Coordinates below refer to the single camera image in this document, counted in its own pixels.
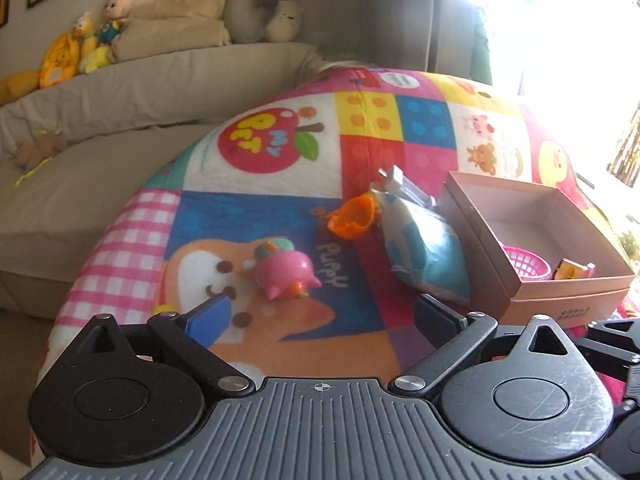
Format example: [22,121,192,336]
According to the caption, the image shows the yellow duck plush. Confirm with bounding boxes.
[74,11,114,75]

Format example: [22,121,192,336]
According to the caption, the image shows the doll with red hair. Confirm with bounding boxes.
[97,0,133,49]

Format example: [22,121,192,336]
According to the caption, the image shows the brown plush toy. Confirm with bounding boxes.
[13,129,69,172]

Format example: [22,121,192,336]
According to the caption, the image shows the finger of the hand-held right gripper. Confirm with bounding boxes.
[586,317,640,369]

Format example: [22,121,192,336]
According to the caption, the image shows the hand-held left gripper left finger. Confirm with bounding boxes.
[84,294,257,396]

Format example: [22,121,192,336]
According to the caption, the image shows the colourful printed blanket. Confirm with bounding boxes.
[46,66,640,382]

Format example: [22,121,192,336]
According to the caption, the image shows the white plastic item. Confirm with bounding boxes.
[377,164,437,209]

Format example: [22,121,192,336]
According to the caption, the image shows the white bear plush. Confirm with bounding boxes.
[264,0,305,44]

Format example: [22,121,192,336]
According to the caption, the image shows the green cloth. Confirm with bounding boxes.
[470,9,494,86]

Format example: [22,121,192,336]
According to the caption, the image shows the grey neck pillow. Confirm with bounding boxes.
[222,0,287,45]

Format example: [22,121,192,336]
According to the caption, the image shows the orange toy cup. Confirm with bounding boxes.
[326,193,376,240]

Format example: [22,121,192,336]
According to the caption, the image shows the yellow orange plush backpack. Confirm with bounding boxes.
[39,32,82,90]

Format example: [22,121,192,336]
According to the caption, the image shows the pink toy basket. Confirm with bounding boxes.
[501,244,554,282]

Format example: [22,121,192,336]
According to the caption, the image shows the blue white soft packet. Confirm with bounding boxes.
[372,190,474,307]

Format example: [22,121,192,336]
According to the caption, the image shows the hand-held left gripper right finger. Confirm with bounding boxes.
[389,293,577,399]

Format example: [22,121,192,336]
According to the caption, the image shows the grey curtain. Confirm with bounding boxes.
[369,0,442,74]

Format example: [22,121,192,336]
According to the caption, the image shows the beige sofa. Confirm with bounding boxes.
[0,42,332,322]

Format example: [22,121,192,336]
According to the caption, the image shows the pink cardboard box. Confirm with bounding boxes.
[435,170,637,329]

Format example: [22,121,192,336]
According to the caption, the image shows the yellow plush toy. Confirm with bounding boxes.
[0,70,42,107]

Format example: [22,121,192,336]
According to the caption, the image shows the beige rolled pillow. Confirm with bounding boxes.
[109,16,233,62]

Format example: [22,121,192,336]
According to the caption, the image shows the small yellow toy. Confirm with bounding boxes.
[554,258,597,281]

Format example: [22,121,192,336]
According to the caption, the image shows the pink pig toy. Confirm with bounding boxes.
[252,237,324,302]

